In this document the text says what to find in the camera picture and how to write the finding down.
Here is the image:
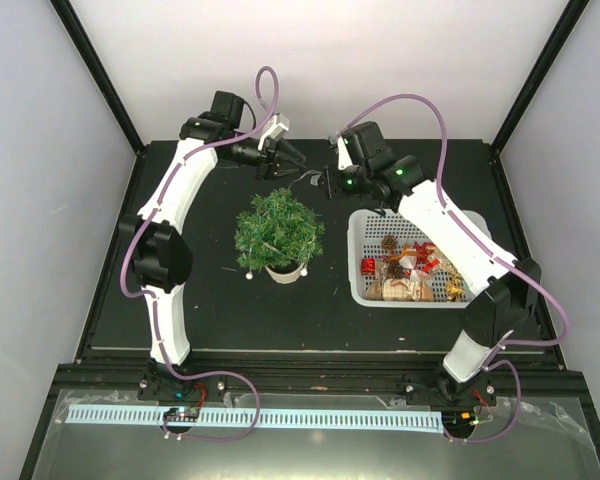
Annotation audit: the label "small green christmas tree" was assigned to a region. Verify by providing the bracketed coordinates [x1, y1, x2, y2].
[234, 188, 325, 280]

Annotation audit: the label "white perforated plastic basket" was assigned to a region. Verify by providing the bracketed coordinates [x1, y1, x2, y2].
[347, 209, 474, 309]

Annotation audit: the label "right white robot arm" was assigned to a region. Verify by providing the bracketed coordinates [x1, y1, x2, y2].
[319, 121, 541, 403]

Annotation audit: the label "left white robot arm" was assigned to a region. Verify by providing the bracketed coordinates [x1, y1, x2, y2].
[118, 91, 305, 399]

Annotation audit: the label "brown pine cone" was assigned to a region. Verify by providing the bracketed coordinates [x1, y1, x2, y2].
[381, 234, 398, 253]

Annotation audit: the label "red gift box ornament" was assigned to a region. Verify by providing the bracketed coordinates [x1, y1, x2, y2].
[360, 258, 377, 277]

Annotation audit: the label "dark pine cone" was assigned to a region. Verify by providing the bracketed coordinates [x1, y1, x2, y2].
[386, 261, 405, 279]

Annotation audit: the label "red white ribbon ornaments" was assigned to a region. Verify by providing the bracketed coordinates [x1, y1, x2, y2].
[398, 242, 441, 276]

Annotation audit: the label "beige fabric sack ornament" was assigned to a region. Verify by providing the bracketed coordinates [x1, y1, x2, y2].
[365, 278, 434, 302]

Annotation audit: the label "gold bow ornament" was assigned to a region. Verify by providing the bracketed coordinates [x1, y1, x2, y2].
[446, 266, 466, 302]

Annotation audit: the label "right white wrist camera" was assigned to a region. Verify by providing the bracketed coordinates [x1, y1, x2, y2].
[328, 130, 353, 171]

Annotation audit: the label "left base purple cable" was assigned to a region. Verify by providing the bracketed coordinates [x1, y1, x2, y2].
[160, 369, 261, 443]

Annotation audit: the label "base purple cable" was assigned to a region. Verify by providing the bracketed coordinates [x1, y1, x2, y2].
[160, 369, 261, 443]
[442, 359, 524, 445]

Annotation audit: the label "white slotted cable duct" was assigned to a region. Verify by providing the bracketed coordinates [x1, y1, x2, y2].
[65, 405, 444, 434]

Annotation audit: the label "left black frame post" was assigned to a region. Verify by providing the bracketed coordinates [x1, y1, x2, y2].
[50, 0, 145, 154]

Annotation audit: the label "black frame post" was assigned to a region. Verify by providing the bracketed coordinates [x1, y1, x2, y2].
[50, 0, 145, 154]
[491, 0, 590, 154]

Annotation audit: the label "right black frame post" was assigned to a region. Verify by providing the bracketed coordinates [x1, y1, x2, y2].
[491, 0, 590, 154]

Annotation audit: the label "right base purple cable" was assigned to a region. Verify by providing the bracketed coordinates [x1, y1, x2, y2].
[442, 359, 524, 445]

